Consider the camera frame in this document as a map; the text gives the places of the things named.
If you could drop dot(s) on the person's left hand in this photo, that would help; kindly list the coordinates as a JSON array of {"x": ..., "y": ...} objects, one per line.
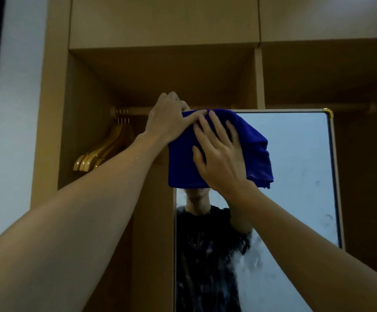
[{"x": 164, "y": 120}]

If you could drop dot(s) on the person's right hand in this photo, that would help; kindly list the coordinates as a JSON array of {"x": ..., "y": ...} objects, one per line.
[{"x": 222, "y": 159}]

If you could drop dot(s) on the person's right thumb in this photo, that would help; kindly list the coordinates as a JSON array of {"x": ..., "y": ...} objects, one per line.
[{"x": 199, "y": 160}]

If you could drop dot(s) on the person's right middle finger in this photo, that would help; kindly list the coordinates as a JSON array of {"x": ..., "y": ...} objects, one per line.
[{"x": 210, "y": 131}]

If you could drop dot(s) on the person's left thumb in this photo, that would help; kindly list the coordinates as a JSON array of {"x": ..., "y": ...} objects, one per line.
[{"x": 192, "y": 116}]

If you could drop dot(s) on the person's right little finger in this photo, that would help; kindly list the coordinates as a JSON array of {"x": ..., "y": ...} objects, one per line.
[{"x": 233, "y": 133}]

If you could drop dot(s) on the blue microfiber cloth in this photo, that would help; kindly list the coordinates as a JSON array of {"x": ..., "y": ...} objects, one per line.
[{"x": 253, "y": 149}]

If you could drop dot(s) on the framed mirror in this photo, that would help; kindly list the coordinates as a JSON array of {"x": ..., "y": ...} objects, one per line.
[{"x": 299, "y": 178}]

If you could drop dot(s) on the person's right forearm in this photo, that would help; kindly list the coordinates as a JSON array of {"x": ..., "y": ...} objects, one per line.
[{"x": 308, "y": 256}]

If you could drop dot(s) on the person's left forearm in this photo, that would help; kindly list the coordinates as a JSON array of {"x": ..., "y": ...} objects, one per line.
[{"x": 75, "y": 220}]

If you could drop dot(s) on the wooden clothes rod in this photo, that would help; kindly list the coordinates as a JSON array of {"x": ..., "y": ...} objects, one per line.
[
  {"x": 347, "y": 107},
  {"x": 135, "y": 111}
]

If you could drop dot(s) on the wooden clothes hanger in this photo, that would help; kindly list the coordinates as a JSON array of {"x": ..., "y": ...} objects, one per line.
[
  {"x": 92, "y": 152},
  {"x": 99, "y": 153},
  {"x": 118, "y": 147},
  {"x": 106, "y": 153}
]

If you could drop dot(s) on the wooden cupboard door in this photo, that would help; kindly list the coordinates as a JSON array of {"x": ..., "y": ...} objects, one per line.
[
  {"x": 328, "y": 16},
  {"x": 162, "y": 21}
]

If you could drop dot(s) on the wooden wardrobe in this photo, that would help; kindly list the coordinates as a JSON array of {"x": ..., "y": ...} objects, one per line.
[{"x": 88, "y": 94}]

